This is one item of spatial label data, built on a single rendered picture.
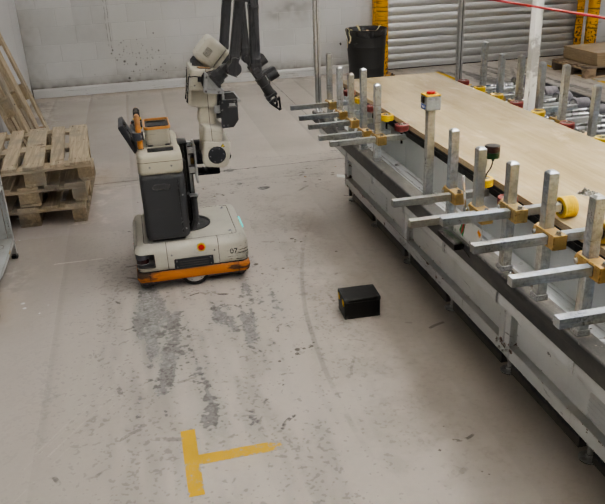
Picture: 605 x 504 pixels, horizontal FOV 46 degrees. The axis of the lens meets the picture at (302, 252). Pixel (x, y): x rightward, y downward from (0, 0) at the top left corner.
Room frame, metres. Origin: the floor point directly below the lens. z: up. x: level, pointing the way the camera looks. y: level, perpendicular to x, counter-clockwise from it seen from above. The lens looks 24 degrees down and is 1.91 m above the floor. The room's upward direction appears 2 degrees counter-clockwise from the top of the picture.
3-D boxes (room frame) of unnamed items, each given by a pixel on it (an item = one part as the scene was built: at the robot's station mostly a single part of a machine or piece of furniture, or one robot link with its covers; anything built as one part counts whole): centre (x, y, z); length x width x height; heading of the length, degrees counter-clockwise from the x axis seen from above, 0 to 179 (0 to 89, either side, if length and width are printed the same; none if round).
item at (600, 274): (1.95, -0.88, 0.95); 0.14 x 0.06 x 0.05; 12
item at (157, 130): (4.13, 0.81, 0.87); 0.23 x 0.15 x 0.11; 12
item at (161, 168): (4.13, 0.79, 0.59); 0.55 x 0.34 x 0.83; 12
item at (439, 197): (2.90, -0.60, 0.84); 0.43 x 0.03 x 0.04; 102
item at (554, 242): (2.20, -0.83, 0.95); 0.14 x 0.06 x 0.05; 12
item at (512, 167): (2.46, -0.77, 0.89); 0.04 x 0.04 x 0.48; 12
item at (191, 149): (4.25, 0.55, 0.68); 0.28 x 0.27 x 0.25; 12
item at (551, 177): (2.22, -0.82, 0.93); 0.04 x 0.04 x 0.48; 12
